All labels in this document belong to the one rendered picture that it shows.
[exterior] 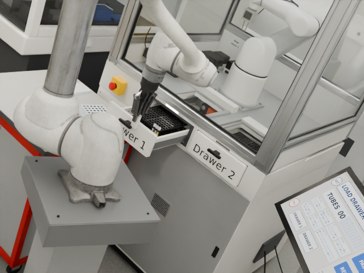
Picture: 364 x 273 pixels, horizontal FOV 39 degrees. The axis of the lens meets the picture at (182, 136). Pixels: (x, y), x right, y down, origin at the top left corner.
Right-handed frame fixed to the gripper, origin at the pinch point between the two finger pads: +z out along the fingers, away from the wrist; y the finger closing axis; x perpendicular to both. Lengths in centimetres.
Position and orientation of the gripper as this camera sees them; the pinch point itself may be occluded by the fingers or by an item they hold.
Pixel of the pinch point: (135, 121)
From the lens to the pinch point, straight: 219.4
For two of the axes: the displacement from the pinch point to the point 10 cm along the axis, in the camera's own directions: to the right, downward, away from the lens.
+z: -3.5, 8.3, 4.4
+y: 6.0, -1.5, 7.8
